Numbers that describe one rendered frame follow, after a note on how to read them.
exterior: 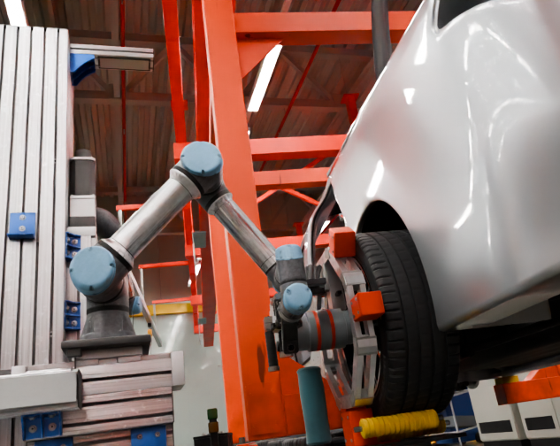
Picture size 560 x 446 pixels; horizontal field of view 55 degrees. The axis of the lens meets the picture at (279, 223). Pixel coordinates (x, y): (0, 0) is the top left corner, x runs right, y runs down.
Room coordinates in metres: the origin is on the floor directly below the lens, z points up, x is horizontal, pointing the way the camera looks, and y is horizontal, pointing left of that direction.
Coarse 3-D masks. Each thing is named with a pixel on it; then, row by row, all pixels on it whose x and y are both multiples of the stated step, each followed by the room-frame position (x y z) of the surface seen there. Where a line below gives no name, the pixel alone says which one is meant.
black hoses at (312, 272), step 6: (306, 270) 1.72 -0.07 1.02; (312, 270) 1.72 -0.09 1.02; (318, 270) 1.72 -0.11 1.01; (306, 276) 1.70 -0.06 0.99; (312, 276) 1.70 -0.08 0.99; (318, 276) 1.70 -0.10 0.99; (312, 282) 1.69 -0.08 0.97; (318, 282) 1.69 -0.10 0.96; (324, 282) 1.69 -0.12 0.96; (312, 288) 1.82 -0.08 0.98; (318, 288) 1.82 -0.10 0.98; (324, 288) 1.83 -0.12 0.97; (312, 294) 1.82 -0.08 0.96; (318, 294) 1.83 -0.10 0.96; (324, 294) 1.85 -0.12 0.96; (336, 294) 1.88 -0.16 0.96
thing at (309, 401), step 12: (300, 372) 1.99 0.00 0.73; (312, 372) 1.98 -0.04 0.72; (300, 384) 2.00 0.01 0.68; (312, 384) 1.98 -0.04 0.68; (300, 396) 2.01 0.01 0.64; (312, 396) 1.98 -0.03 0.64; (324, 396) 2.00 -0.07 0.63; (312, 408) 1.98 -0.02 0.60; (324, 408) 2.00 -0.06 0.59; (312, 420) 1.98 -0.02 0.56; (324, 420) 1.99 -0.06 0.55; (312, 432) 1.98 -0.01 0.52; (324, 432) 1.99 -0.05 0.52; (312, 444) 1.99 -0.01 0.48
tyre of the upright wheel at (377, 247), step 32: (384, 256) 1.67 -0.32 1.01; (416, 256) 1.67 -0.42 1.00; (384, 288) 1.62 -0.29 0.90; (416, 288) 1.63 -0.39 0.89; (384, 320) 1.63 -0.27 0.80; (416, 320) 1.64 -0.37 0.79; (384, 352) 1.68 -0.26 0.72; (416, 352) 1.66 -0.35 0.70; (448, 352) 1.68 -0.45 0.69; (384, 384) 1.74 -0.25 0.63; (416, 384) 1.72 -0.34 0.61; (448, 384) 1.75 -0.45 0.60
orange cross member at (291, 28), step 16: (240, 16) 2.37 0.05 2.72; (256, 16) 2.38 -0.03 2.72; (272, 16) 2.40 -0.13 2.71; (288, 16) 2.42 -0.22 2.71; (304, 16) 2.43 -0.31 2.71; (320, 16) 2.45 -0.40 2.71; (336, 16) 2.46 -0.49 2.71; (352, 16) 2.48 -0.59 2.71; (368, 16) 2.50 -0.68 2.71; (400, 16) 2.53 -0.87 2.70; (240, 32) 2.37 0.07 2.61; (256, 32) 2.38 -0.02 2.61; (272, 32) 2.40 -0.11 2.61; (288, 32) 2.42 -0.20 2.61; (304, 32) 2.44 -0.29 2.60; (320, 32) 2.46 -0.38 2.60; (336, 32) 2.48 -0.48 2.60; (352, 32) 2.49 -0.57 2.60; (368, 32) 2.51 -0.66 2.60; (400, 32) 2.55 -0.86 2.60; (240, 48) 2.42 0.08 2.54; (256, 48) 2.43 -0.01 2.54; (272, 48) 2.45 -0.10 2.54; (240, 64) 2.41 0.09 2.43; (256, 64) 2.43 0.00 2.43
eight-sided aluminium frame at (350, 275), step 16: (336, 272) 1.74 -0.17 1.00; (352, 272) 1.68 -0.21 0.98; (352, 288) 1.66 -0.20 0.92; (320, 304) 2.11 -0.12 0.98; (352, 320) 1.66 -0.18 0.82; (368, 320) 1.66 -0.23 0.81; (368, 336) 1.66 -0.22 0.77; (320, 352) 2.17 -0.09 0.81; (336, 352) 2.16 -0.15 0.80; (368, 352) 1.68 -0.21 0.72; (336, 368) 2.14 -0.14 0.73; (368, 368) 1.74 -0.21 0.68; (336, 384) 2.07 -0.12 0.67; (352, 384) 1.79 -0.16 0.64; (368, 384) 1.77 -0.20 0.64; (336, 400) 2.03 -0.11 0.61; (352, 400) 1.81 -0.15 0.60; (368, 400) 1.81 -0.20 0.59
